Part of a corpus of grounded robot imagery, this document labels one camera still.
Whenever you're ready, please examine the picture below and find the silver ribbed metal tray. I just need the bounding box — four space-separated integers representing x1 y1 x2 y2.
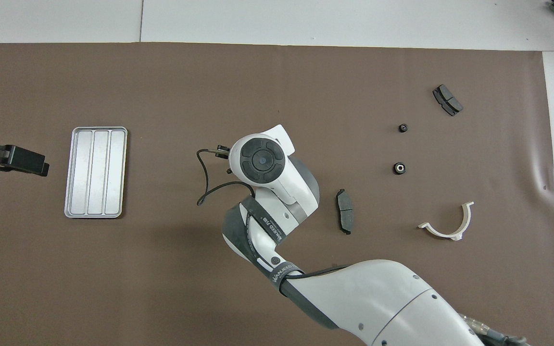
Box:
64 126 128 219

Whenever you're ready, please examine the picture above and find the brown paper table mat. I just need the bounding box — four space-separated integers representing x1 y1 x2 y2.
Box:
0 42 554 346

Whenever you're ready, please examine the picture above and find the long slim grey brake pad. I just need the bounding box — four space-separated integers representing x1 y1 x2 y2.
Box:
336 188 354 235

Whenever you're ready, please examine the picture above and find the short wide grey brake pad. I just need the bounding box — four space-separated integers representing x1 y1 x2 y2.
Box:
432 84 464 117

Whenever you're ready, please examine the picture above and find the white curved plastic bracket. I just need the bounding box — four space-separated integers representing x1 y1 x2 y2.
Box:
417 201 475 241

